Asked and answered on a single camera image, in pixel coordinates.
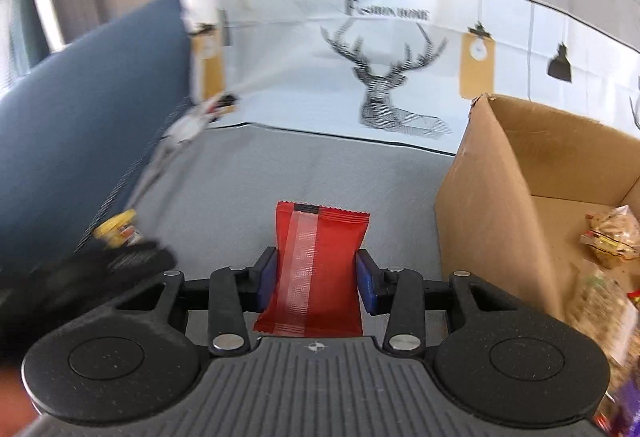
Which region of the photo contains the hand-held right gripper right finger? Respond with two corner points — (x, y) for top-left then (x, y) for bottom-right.
(356, 248), (523, 356)

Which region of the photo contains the grey printed sofa cover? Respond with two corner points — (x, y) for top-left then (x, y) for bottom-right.
(85, 0), (640, 348)

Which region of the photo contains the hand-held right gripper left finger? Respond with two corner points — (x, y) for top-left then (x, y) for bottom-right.
(112, 246), (279, 357)

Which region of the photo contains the cardboard box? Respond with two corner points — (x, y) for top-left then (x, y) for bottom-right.
(434, 93), (640, 353)

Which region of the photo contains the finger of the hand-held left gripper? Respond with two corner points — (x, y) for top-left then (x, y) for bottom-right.
(107, 240), (177, 283)

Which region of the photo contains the red snack packet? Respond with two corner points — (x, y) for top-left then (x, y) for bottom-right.
(252, 201), (371, 338)

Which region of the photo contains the yellow snack packet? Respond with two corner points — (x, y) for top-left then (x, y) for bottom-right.
(95, 211), (143, 249)

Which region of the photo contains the grey curtain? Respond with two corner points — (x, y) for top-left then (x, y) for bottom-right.
(0, 0), (66, 88)

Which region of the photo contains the purple snack packet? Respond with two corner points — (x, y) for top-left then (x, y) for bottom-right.
(602, 377), (640, 437)

